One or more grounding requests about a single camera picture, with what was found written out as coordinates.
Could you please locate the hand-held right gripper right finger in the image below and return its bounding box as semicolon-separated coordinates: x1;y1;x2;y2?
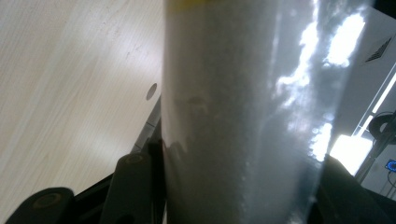
306;153;396;224

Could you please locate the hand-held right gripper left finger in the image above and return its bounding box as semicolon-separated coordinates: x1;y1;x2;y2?
98;139;166;224

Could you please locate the clear plastic tube with powder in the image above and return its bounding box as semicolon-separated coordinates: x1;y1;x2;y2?
161;0;376;224

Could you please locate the black stand with round head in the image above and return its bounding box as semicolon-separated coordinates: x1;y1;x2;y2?
354;111;396;185

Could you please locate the grey round table grommet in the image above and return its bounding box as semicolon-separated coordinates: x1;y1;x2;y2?
146;82;159;102

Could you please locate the ceiling air vent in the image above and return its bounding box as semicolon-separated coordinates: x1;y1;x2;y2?
364;36;393;63

